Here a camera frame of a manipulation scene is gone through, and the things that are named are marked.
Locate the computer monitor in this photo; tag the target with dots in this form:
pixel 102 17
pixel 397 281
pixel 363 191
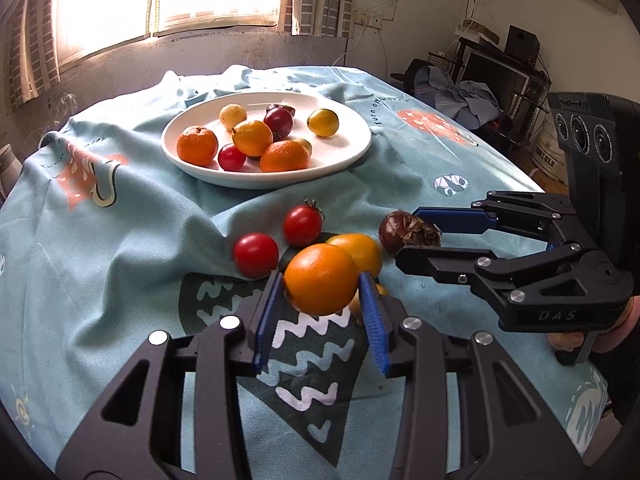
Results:
pixel 492 77

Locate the smooth orange fruit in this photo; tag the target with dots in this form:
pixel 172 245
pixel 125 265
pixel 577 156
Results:
pixel 366 255
pixel 321 278

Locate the yellow-orange fruit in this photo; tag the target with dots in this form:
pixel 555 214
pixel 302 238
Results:
pixel 252 137

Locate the black speaker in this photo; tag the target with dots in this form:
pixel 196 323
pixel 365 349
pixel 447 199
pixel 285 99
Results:
pixel 522 40

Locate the white plate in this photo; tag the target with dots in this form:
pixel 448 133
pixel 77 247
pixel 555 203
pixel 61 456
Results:
pixel 345 150

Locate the white kettle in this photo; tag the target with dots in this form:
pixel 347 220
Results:
pixel 7 167

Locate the blue clothes pile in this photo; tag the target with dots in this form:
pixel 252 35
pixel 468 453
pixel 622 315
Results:
pixel 455 97

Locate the brown wrinkled passion fruit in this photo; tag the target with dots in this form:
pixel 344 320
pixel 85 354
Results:
pixel 281 107
pixel 400 232

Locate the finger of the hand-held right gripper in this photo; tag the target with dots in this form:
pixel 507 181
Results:
pixel 440 262
pixel 460 220

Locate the dark red plum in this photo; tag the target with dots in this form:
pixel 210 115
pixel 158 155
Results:
pixel 279 122

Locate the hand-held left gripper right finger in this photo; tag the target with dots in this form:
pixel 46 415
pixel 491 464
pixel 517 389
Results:
pixel 375 325

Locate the light blue printed tablecloth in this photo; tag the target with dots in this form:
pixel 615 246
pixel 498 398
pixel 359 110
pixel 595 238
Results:
pixel 125 240

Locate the large rough orange mandarin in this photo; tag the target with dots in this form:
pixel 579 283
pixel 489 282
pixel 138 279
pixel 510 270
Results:
pixel 285 157

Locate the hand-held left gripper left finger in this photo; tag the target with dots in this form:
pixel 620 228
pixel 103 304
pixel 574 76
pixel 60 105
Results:
pixel 267 325

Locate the pale yellow fruit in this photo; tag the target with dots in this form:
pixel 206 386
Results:
pixel 233 115

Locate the white bucket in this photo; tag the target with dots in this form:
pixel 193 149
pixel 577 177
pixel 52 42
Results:
pixel 547 155

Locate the yellow round fruit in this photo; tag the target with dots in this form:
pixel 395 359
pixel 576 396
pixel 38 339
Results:
pixel 323 122

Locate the red cherry tomato with stem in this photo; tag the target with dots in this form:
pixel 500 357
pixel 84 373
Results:
pixel 302 225

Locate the person's right hand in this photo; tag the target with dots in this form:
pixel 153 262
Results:
pixel 617 340

